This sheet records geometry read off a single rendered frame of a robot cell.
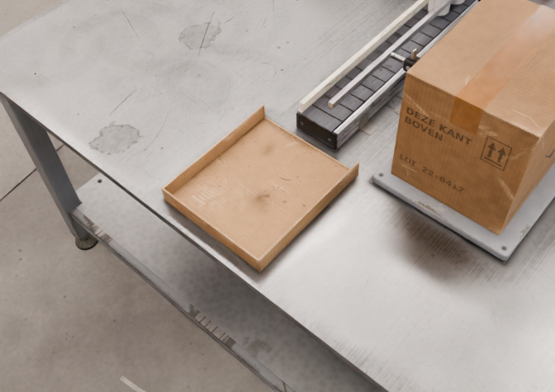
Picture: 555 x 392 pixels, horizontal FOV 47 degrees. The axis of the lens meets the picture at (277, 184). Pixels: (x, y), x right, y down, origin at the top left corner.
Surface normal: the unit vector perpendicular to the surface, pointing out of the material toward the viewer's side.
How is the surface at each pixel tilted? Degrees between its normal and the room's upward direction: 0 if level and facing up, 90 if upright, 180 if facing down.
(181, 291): 0
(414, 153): 90
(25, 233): 0
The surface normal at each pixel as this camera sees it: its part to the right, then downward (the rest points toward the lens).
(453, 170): -0.65, 0.62
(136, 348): -0.04, -0.61
